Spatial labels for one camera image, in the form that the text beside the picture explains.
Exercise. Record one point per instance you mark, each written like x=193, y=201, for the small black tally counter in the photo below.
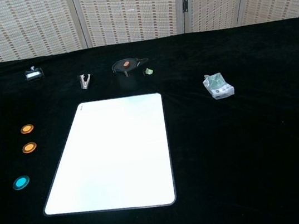
x=34, y=74

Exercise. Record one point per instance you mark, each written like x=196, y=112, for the crumpled plastic wrapper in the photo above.
x=218, y=86

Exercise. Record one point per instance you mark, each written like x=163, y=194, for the orange round magnet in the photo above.
x=26, y=129
x=29, y=147

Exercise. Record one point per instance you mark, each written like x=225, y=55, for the black velvet tablecloth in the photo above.
x=242, y=146

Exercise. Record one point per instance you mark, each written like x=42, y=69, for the small green clip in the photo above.
x=148, y=71

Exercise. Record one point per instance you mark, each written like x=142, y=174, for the black metal screen hinge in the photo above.
x=185, y=3

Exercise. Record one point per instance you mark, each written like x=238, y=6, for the black kettle with lid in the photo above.
x=127, y=76

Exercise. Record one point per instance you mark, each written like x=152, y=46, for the white rectangular board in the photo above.
x=108, y=154

